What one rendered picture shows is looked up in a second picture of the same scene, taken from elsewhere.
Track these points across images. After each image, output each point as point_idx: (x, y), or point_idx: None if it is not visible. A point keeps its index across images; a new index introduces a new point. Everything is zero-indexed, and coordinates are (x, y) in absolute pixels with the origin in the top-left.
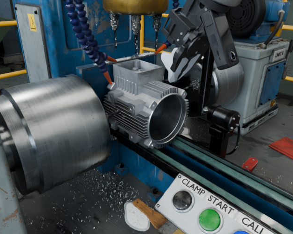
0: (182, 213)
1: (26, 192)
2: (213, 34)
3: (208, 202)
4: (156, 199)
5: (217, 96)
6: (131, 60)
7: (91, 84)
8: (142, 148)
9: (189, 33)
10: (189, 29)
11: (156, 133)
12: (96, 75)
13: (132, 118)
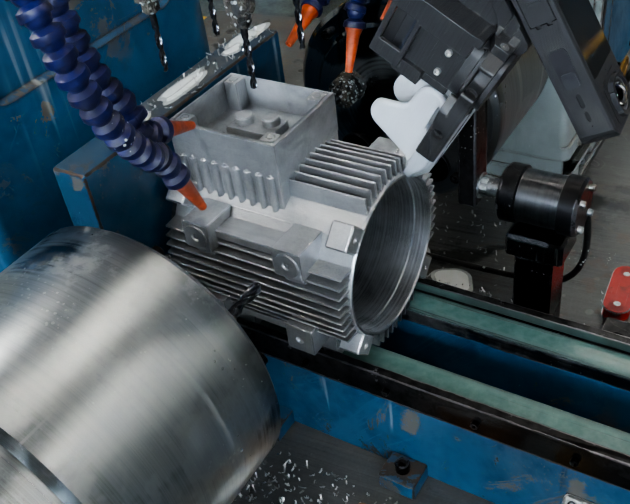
0: None
1: None
2: (561, 49)
3: None
4: (415, 491)
5: (501, 125)
6: (212, 81)
7: (120, 208)
8: (334, 359)
9: (476, 52)
10: (478, 43)
11: (353, 291)
12: (129, 176)
13: (290, 288)
